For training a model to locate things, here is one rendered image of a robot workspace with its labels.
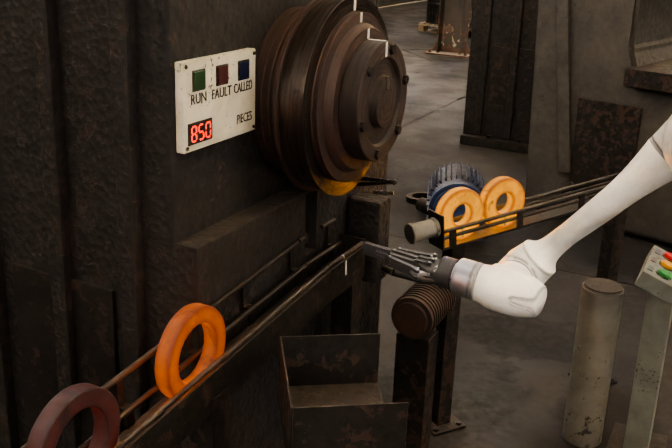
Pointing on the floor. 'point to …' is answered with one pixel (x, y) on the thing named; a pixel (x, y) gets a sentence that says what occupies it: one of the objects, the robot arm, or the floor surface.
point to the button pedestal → (648, 360)
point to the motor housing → (418, 355)
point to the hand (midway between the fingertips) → (377, 251)
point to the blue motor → (455, 173)
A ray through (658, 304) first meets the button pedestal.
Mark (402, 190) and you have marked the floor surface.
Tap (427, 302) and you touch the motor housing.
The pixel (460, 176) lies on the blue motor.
